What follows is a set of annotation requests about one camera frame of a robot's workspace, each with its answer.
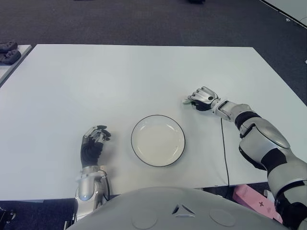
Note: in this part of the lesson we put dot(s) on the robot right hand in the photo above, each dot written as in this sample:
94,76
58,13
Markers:
205,95

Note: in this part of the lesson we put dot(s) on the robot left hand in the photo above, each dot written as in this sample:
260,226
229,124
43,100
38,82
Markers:
90,151

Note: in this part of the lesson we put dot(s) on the green snack packet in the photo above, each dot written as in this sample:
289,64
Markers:
185,101

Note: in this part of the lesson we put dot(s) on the robot right arm silver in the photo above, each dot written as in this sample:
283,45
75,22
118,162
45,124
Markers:
261,141

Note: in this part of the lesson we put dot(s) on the robot left arm silver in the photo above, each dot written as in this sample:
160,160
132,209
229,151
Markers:
86,189

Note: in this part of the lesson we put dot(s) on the white plate black rim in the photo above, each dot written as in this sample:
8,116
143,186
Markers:
157,142

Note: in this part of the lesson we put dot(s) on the grey robot torso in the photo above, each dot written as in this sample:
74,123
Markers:
156,210

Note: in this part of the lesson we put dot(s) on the black floor equipment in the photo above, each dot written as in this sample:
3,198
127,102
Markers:
4,215

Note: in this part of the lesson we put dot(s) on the pink cardboard box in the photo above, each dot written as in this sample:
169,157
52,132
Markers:
249,197

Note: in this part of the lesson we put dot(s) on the white side table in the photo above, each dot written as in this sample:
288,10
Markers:
10,65

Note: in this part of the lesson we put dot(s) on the white paper tag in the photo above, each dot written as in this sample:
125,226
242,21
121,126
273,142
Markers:
268,194

